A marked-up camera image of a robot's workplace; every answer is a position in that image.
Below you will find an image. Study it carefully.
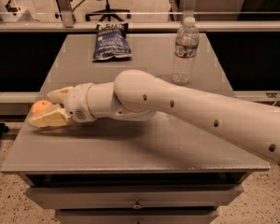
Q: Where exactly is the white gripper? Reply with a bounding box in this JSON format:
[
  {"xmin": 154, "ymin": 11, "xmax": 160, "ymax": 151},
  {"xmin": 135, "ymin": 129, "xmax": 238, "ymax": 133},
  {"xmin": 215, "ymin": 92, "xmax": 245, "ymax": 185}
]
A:
[{"xmin": 28, "ymin": 83, "xmax": 95, "ymax": 128}]

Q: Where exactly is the orange fruit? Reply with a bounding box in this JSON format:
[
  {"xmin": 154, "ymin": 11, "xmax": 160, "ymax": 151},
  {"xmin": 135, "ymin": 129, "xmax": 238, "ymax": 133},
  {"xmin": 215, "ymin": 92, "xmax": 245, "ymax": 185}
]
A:
[{"xmin": 31, "ymin": 100, "xmax": 53, "ymax": 116}]

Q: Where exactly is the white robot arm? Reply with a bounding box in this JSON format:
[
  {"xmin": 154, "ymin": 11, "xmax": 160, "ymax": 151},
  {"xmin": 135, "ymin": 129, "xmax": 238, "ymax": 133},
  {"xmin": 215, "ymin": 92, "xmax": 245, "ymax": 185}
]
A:
[{"xmin": 29, "ymin": 70, "xmax": 280, "ymax": 166}]

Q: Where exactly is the clear plastic water bottle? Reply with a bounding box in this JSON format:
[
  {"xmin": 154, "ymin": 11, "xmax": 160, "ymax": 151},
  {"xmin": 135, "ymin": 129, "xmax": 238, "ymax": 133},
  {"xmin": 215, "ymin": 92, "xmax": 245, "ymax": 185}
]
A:
[{"xmin": 172, "ymin": 17, "xmax": 200, "ymax": 85}]

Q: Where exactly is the blue chip bag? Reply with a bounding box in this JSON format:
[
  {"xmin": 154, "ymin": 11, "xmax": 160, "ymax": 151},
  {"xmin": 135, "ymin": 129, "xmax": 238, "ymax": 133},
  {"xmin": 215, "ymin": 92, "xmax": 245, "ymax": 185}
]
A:
[{"xmin": 92, "ymin": 22, "xmax": 132, "ymax": 61}]

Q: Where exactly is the upper grey drawer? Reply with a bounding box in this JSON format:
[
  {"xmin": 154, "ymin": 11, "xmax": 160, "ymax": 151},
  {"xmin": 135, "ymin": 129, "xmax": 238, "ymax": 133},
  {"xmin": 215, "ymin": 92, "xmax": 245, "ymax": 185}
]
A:
[{"xmin": 26, "ymin": 185, "xmax": 244, "ymax": 209}]

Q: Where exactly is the grey drawer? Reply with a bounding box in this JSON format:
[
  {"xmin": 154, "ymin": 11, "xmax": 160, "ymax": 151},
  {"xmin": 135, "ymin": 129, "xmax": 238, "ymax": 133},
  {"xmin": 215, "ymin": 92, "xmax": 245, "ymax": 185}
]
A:
[
  {"xmin": 26, "ymin": 185, "xmax": 244, "ymax": 209},
  {"xmin": 56, "ymin": 209, "xmax": 217, "ymax": 224}
]

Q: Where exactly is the grey drawer cabinet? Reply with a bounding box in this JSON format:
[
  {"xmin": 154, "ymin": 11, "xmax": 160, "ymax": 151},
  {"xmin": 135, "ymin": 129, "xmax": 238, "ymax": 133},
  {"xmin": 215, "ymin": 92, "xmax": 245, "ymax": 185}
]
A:
[{"xmin": 1, "ymin": 34, "xmax": 270, "ymax": 210}]

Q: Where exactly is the lower grey drawer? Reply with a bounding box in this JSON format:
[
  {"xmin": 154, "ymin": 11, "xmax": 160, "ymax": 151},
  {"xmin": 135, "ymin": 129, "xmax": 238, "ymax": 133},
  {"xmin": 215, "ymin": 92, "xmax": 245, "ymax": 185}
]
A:
[{"xmin": 56, "ymin": 209, "xmax": 217, "ymax": 224}]

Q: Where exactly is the grey metal desk leg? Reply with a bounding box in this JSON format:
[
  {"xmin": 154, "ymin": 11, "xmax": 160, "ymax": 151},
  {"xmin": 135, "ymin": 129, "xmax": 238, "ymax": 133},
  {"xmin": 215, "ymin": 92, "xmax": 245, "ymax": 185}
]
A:
[{"xmin": 57, "ymin": 0, "xmax": 74, "ymax": 28}]

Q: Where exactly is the round metal drawer knob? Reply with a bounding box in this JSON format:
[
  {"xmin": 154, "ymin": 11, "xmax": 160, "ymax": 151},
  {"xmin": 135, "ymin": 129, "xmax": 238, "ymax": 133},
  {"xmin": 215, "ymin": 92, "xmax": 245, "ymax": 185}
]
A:
[{"xmin": 132, "ymin": 203, "xmax": 143, "ymax": 210}]

